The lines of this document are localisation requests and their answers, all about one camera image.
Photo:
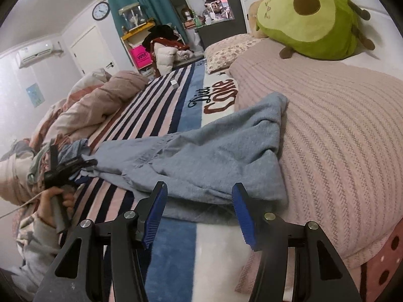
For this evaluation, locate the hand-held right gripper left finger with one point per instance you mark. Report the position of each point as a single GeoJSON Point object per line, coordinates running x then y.
{"type": "Point", "coordinates": [154, 217]}

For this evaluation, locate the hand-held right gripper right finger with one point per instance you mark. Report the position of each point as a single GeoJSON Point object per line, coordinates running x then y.
{"type": "Point", "coordinates": [245, 217]}

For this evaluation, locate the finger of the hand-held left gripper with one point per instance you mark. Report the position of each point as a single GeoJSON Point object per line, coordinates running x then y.
{"type": "Point", "coordinates": [83, 163]}
{"type": "Point", "coordinates": [81, 179]}

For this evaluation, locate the grey-blue pants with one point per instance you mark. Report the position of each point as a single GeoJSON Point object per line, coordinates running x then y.
{"type": "Point", "coordinates": [204, 163]}

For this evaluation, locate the person's left forearm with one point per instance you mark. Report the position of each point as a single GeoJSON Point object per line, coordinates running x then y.
{"type": "Point", "coordinates": [34, 248]}

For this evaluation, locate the person's left hand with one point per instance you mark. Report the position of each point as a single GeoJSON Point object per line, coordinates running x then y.
{"type": "Point", "coordinates": [47, 204]}

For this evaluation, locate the denim garment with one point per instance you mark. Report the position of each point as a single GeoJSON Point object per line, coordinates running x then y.
{"type": "Point", "coordinates": [74, 151]}

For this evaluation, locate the pale green garment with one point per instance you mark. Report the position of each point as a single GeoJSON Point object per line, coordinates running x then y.
{"type": "Point", "coordinates": [35, 170]}

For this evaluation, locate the pile of crumpled clothes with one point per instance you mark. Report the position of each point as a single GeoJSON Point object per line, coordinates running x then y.
{"type": "Point", "coordinates": [15, 179]}

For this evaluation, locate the striped printed blanket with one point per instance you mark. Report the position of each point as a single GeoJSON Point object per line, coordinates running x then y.
{"type": "Point", "coordinates": [176, 258]}

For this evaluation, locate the pink and white duvet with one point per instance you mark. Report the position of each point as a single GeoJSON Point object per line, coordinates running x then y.
{"type": "Point", "coordinates": [104, 100]}

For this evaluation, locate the white door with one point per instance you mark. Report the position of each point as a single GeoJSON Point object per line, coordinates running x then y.
{"type": "Point", "coordinates": [91, 52]}

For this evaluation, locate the white air conditioner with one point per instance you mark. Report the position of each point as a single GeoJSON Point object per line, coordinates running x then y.
{"type": "Point", "coordinates": [36, 53]}

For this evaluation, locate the pink ribbed pillow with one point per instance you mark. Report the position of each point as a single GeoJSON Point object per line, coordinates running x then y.
{"type": "Point", "coordinates": [330, 132]}

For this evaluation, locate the pink shopping bag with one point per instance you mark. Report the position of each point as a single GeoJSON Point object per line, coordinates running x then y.
{"type": "Point", "coordinates": [140, 57]}

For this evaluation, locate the white puffer jacket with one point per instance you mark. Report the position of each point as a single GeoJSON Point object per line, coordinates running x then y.
{"type": "Point", "coordinates": [164, 61]}

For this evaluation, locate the yellow and white shelf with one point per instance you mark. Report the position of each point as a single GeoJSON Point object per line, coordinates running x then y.
{"type": "Point", "coordinates": [138, 31]}

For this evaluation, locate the clothes heap on chair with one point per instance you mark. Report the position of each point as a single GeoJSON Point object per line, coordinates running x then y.
{"type": "Point", "coordinates": [176, 45]}

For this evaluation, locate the black garment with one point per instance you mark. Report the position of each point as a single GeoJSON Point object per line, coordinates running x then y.
{"type": "Point", "coordinates": [160, 34]}

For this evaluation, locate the glass display case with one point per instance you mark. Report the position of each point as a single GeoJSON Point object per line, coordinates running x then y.
{"type": "Point", "coordinates": [133, 17]}

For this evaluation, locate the floral pillow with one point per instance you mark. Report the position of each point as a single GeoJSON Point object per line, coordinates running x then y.
{"type": "Point", "coordinates": [226, 53]}

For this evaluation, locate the mannequin head with wig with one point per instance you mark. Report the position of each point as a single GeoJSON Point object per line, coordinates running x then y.
{"type": "Point", "coordinates": [187, 14]}

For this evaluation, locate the dark cluttered desk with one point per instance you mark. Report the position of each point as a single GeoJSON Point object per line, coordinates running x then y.
{"type": "Point", "coordinates": [220, 34]}

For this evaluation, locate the green avocado plush toy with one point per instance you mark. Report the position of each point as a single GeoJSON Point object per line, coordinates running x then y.
{"type": "Point", "coordinates": [314, 28]}

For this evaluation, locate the brown plush toy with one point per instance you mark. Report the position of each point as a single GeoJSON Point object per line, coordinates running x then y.
{"type": "Point", "coordinates": [253, 12]}

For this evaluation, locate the dark tall bookshelf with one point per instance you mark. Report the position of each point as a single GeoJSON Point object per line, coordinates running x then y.
{"type": "Point", "coordinates": [229, 6]}

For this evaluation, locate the pale blue wall poster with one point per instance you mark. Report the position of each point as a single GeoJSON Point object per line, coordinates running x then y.
{"type": "Point", "coordinates": [34, 94]}

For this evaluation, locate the round wall clock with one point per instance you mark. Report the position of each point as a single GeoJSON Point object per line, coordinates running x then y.
{"type": "Point", "coordinates": [100, 11]}

